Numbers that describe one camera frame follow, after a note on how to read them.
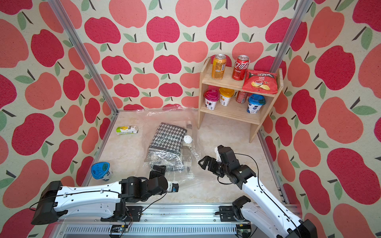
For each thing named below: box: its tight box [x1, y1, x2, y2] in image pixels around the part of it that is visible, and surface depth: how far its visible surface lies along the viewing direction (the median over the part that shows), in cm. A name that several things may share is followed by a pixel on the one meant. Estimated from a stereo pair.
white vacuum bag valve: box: [183, 134, 193, 144], surface depth 91 cm
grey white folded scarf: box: [149, 159, 185, 173], surface depth 81 cm
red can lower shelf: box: [235, 90, 249, 105], surface depth 95 cm
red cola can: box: [232, 54, 250, 81], surface depth 72 cm
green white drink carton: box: [115, 125, 139, 135], surface depth 107 cm
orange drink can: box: [211, 54, 227, 80], surface depth 73 cm
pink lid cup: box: [203, 89, 220, 111], surface depth 90 cm
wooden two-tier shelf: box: [197, 56, 284, 143], surface depth 84 cm
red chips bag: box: [242, 69, 278, 95], surface depth 72 cm
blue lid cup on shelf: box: [246, 93, 266, 115], surface depth 87 cm
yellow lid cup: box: [218, 87, 235, 107], surface depth 91 cm
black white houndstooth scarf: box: [148, 122, 188, 156], surface depth 88 cm
